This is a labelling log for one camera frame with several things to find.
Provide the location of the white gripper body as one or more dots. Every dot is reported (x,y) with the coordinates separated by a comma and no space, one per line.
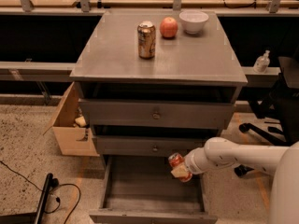
(192,162)

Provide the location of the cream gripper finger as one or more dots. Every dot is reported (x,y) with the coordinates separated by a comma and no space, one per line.
(180,171)

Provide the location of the red coke can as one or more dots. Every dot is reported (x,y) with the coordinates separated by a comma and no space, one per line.
(174,160)

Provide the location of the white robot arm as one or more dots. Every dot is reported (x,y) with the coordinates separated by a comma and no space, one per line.
(280,162)

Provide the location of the bottom grey open drawer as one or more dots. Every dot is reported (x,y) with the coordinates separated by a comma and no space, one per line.
(141,190)

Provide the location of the top grey drawer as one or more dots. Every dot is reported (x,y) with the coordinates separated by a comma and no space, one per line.
(157,114)

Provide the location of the middle grey drawer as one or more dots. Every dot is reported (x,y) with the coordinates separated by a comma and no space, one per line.
(145,146)

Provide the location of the grey drawer cabinet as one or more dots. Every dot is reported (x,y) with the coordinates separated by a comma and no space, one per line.
(199,68)

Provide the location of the gold soda can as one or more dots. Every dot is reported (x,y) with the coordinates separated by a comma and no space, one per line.
(146,34)

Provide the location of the black office chair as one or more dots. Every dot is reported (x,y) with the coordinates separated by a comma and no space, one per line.
(281,103)

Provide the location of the cardboard box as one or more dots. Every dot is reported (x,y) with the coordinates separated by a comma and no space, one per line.
(72,134)

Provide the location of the hand sanitizer bottle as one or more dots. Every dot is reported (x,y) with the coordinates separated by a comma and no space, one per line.
(262,63)

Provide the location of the red apple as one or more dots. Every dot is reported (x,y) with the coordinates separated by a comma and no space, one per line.
(168,27)

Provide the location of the white bowl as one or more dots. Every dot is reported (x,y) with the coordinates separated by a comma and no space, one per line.
(193,21)

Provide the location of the black stand base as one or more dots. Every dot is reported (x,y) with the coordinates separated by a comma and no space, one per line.
(36,216)

